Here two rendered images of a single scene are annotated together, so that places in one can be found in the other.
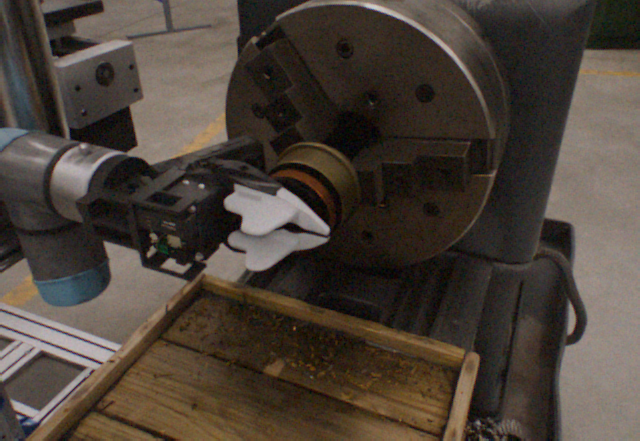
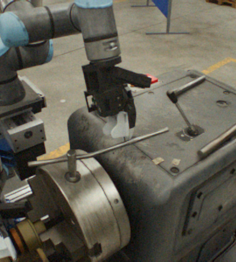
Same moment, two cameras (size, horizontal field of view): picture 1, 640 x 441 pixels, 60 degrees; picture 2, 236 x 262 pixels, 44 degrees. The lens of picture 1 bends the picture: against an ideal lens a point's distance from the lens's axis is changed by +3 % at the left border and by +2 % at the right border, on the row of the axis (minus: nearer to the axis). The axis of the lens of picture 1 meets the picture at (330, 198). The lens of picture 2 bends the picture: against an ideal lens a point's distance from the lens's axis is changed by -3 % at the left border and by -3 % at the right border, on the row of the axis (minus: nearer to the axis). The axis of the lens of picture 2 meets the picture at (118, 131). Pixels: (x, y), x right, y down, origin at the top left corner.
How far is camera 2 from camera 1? 0.61 m
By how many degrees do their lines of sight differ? 26
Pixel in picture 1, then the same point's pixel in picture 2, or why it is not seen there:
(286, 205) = (5, 244)
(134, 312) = not seen: hidden behind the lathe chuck
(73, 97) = (13, 143)
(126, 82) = (38, 135)
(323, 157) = (28, 229)
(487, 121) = (86, 242)
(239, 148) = (17, 207)
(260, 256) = not seen: outside the picture
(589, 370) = not seen: outside the picture
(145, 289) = not seen: hidden behind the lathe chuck
